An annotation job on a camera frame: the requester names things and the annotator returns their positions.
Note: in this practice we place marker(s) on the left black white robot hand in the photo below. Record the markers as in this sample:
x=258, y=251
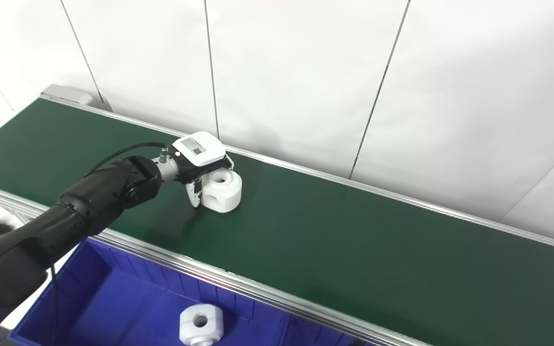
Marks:
x=197, y=149

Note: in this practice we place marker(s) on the white cube part with hole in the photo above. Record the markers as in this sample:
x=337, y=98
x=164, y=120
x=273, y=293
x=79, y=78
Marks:
x=212, y=329
x=224, y=192

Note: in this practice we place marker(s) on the green conveyor belt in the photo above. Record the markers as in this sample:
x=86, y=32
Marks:
x=354, y=240
x=238, y=281

